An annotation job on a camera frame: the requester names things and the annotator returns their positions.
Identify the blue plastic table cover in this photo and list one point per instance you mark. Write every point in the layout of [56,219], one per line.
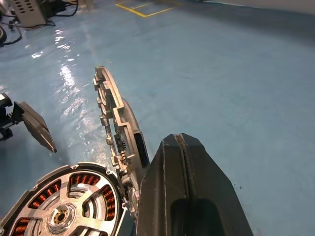
[221,123]

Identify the motor stator with copper coils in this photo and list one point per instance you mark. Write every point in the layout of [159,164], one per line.
[83,178]

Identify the beige vented equipment cabinet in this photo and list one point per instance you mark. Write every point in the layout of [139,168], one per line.
[27,11]

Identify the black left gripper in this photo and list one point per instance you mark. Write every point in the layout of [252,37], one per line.
[5,115]

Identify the round motor cover with circuit board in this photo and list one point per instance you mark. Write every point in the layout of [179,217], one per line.
[121,111]

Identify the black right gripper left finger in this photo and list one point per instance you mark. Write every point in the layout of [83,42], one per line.
[162,191]

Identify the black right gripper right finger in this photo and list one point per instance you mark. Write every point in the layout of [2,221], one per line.
[211,191]

